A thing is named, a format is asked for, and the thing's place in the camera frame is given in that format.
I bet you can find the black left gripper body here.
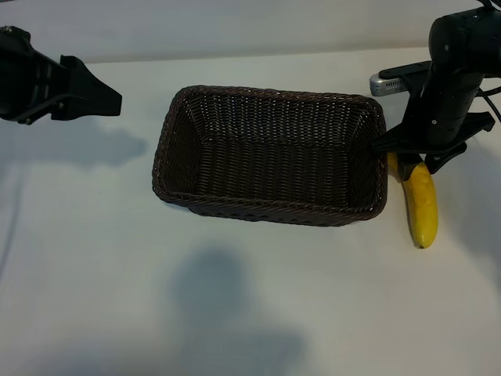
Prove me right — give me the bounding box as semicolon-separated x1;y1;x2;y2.
0;41;70;125

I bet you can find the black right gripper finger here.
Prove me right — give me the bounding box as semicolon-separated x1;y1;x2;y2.
397;152;424;182
424;143;467;174

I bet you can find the black right camera bracket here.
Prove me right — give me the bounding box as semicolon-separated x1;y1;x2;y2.
378;60;431;79

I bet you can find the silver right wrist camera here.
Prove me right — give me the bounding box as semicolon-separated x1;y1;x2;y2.
369;73;408;97

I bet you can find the dark brown wicker basket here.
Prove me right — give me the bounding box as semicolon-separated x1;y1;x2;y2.
151;85;390;228

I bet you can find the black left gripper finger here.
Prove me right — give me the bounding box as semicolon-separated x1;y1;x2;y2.
50;96;122;121
60;55;123;103

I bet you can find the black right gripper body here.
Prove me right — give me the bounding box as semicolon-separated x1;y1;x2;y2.
372;72;495;156

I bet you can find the yellow banana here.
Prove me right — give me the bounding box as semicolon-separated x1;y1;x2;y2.
387;151;438;251

